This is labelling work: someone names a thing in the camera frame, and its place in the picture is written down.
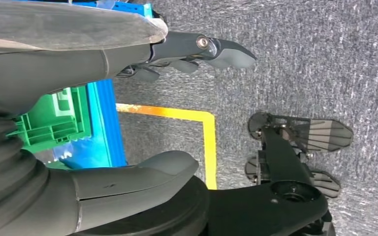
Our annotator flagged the blue steel shelf rack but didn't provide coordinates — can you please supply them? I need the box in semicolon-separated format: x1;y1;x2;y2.
14;0;153;171

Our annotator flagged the green plastic crate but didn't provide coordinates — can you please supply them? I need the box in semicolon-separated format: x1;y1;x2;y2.
6;85;93;154

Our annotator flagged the yellow floor tape square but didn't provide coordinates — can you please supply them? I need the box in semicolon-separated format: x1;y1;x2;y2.
115;103;218;191

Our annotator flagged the robot right foot plate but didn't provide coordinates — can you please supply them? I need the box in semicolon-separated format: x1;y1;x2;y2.
244;155;341;200

